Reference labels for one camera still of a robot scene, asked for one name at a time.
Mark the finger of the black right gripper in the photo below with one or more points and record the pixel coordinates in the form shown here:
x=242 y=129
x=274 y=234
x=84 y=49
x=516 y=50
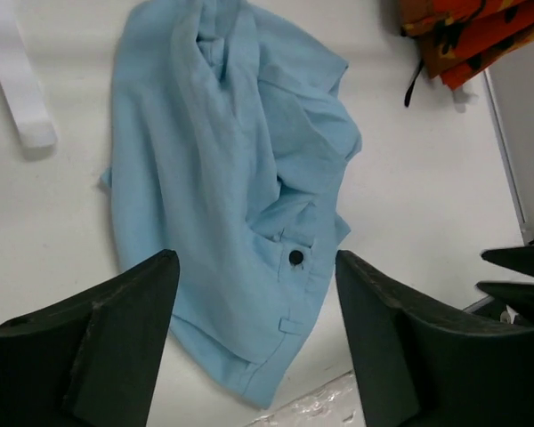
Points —
x=518 y=296
x=519 y=259

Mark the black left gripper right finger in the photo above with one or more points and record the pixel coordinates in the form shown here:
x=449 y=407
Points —
x=421 y=362

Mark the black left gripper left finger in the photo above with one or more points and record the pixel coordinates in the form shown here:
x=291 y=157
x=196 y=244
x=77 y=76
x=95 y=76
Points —
x=93 y=358

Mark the light blue trousers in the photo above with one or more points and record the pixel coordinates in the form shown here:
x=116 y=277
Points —
x=229 y=147

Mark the orange patterned garment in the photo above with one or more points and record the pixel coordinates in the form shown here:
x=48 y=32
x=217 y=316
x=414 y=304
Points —
x=457 y=40

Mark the white clothes rack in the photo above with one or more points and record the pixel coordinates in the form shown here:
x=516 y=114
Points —
x=20 y=86

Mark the metal rail on table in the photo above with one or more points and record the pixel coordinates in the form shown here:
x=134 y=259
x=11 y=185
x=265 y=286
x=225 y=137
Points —
x=527 y=236

